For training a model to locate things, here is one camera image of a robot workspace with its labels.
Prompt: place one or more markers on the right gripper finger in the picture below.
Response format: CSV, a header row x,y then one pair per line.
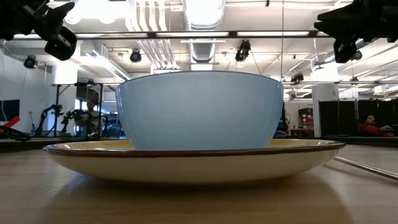
x,y
344,51
335,23

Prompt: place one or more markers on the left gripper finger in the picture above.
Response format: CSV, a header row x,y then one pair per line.
x,y
57,12
60,43

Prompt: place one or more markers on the silver metal fork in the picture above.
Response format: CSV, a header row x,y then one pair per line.
x,y
367,168

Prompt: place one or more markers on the light blue bowl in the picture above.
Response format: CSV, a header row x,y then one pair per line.
x,y
199,109

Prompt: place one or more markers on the yellow round plate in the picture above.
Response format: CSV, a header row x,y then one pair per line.
x,y
192,168

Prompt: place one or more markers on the black background robot arm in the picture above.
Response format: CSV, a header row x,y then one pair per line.
x,y
49,119

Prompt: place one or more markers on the black ceiling spotlight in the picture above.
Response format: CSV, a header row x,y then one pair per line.
x,y
357,56
30,62

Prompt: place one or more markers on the black room partition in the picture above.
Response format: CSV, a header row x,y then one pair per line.
x,y
342,118

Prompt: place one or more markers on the shelf with red boxes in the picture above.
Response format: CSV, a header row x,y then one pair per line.
x,y
306,121

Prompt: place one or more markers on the person in red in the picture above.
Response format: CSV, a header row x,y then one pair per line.
x,y
368,129

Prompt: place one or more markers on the person at robot station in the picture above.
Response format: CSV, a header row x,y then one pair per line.
x,y
90,119

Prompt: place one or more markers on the red flat object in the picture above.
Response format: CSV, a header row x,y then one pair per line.
x,y
11,122

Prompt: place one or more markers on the black background stand frame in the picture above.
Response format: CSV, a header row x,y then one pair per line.
x,y
56,109

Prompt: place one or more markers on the black frame-mounted spotlight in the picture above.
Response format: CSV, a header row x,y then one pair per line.
x,y
242,51
135,56

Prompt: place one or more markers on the silver ceiling air duct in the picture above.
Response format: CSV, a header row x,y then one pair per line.
x,y
203,18

